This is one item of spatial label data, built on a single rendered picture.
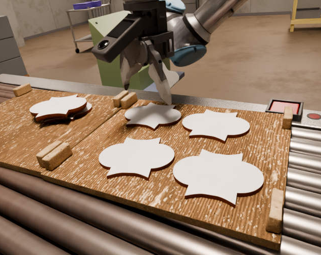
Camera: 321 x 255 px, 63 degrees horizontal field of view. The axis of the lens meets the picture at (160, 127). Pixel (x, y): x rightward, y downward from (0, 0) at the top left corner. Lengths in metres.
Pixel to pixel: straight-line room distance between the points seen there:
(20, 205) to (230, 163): 0.36
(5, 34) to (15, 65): 0.43
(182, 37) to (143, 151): 0.46
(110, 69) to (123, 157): 0.58
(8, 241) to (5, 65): 4.01
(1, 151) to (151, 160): 0.34
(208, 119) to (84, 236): 0.35
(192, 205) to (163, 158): 0.12
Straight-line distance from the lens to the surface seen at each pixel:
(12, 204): 0.53
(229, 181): 0.43
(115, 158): 0.50
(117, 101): 0.72
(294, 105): 0.72
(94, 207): 0.46
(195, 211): 0.40
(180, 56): 0.86
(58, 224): 0.45
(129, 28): 0.53
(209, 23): 0.87
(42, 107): 0.75
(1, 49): 4.39
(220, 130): 0.56
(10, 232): 0.48
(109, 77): 1.05
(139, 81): 0.98
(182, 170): 0.45
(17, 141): 0.69
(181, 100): 0.77
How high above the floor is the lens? 1.23
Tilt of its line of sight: 29 degrees down
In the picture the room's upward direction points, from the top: 7 degrees counter-clockwise
